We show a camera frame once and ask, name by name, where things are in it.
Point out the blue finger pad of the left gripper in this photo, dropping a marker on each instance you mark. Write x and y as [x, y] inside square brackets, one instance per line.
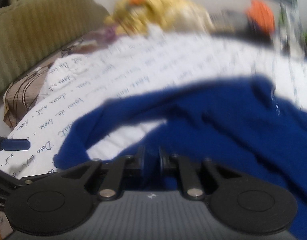
[15, 144]

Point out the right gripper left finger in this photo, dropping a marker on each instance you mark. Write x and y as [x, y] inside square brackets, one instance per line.
[123, 169]

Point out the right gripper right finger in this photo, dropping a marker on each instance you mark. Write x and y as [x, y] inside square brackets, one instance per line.
[184, 172]

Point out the blue knit sweater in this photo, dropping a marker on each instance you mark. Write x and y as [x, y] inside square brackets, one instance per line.
[238, 123]

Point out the dark clothes pile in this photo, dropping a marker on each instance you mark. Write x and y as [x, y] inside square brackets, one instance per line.
[234, 24]

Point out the brown patterned pillow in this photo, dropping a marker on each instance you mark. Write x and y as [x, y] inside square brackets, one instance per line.
[22, 94]

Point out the green striped headboard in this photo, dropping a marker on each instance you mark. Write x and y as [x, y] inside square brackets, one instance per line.
[31, 30]

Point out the white script-print bed sheet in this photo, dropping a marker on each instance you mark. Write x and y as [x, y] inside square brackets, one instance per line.
[77, 84]

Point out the yellow crumpled blanket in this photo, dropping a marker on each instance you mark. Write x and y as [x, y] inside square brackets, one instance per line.
[133, 17]

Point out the green and white items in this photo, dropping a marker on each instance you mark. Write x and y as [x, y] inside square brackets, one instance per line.
[290, 37]

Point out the orange garment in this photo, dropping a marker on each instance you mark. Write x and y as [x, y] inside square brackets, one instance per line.
[261, 14]

